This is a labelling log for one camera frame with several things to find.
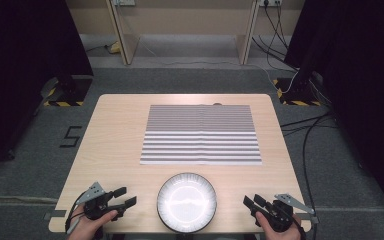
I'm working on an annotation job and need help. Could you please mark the white ribbed plate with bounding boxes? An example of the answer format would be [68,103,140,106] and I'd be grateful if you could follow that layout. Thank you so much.
[156,172,218,234]

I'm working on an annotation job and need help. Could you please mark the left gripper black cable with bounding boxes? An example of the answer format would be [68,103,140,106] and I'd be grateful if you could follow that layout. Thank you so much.
[64,191,88,234]

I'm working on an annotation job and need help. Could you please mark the yellow floor object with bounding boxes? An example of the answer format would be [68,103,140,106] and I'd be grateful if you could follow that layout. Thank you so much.
[108,41,122,55]

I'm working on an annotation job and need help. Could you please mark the black floor cables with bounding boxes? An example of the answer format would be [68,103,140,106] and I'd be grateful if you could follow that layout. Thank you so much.
[279,111,339,240]

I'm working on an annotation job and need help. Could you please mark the grey striped placemat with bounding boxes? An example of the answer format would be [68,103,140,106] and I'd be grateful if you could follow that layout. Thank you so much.
[139,104,263,166]

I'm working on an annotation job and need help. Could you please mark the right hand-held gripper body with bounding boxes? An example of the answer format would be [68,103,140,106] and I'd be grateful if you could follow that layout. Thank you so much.
[261,194,315,233]

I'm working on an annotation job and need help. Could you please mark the person's right hand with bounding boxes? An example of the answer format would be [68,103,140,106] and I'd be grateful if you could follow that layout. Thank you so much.
[255,211,303,240]

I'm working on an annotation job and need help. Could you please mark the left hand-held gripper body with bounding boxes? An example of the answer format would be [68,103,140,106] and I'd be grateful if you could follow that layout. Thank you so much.
[75,181,118,221]

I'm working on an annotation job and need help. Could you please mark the beige desk leg panel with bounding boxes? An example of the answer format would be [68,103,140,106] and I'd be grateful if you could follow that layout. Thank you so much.
[234,0,261,66]
[105,0,142,66]

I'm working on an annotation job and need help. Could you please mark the black power cables bundle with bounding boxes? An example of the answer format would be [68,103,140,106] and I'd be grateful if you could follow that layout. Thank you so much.
[251,3,298,72]

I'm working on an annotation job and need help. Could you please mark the stand base with hazard tape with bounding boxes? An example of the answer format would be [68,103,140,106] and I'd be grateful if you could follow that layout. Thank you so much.
[273,77,323,107]
[43,75,94,108]

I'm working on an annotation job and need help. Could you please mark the person's left hand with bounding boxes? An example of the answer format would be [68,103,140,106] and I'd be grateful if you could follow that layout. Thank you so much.
[67,204,119,240]

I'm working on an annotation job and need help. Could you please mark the black curtain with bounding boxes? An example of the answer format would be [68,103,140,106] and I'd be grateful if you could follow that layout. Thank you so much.
[284,0,384,228]
[0,0,94,179]

